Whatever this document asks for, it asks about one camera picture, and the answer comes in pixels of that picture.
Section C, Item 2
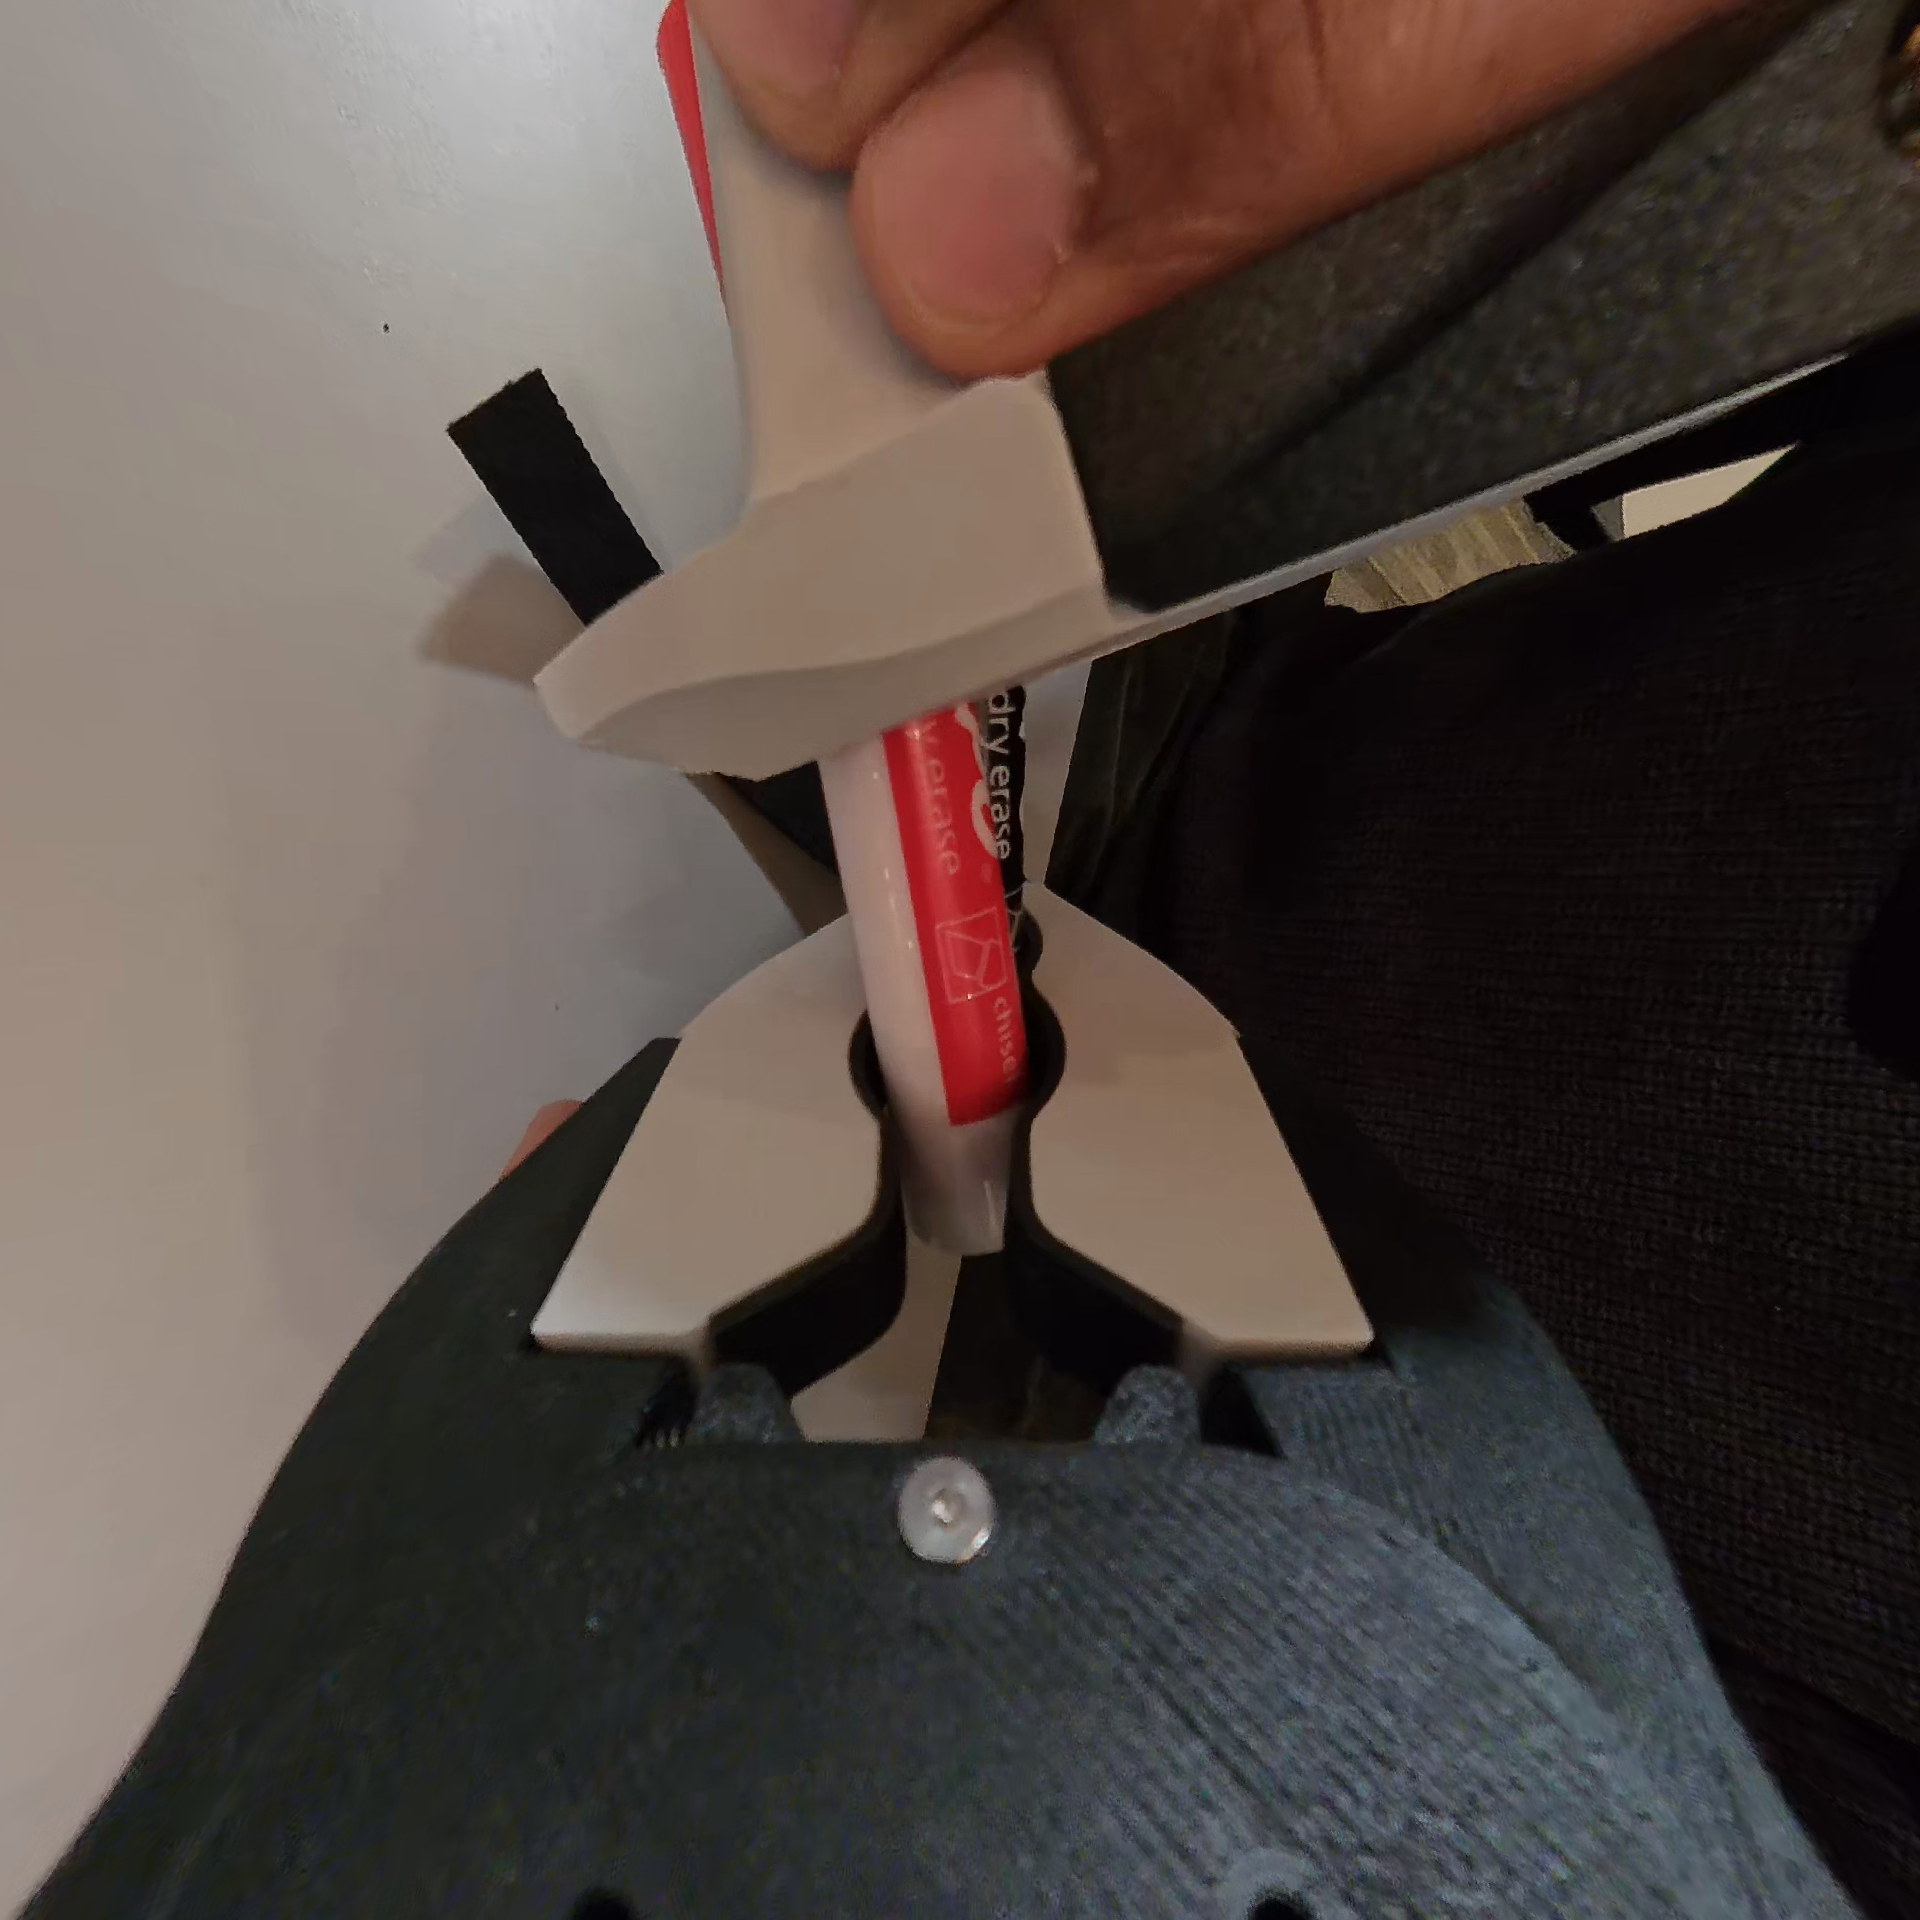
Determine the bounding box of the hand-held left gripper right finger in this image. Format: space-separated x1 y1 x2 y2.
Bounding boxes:
1001 901 1379 1383

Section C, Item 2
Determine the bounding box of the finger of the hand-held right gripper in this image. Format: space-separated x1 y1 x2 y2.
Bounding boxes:
533 89 1854 783

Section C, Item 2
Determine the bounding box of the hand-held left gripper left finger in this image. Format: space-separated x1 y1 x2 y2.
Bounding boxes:
527 915 913 1389

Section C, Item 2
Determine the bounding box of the black dry erase marker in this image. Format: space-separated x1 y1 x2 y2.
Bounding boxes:
983 679 1050 1114

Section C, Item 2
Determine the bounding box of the red dry erase marker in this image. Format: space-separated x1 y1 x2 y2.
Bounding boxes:
655 0 1039 1258

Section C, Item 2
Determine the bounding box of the black velcro strap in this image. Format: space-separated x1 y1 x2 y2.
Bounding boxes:
447 368 1094 903

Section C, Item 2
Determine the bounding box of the person's right hand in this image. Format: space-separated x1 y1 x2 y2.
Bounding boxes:
697 0 1802 384

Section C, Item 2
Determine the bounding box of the person's torso in black sweater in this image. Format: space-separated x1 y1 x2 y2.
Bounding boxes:
1050 345 1920 1920

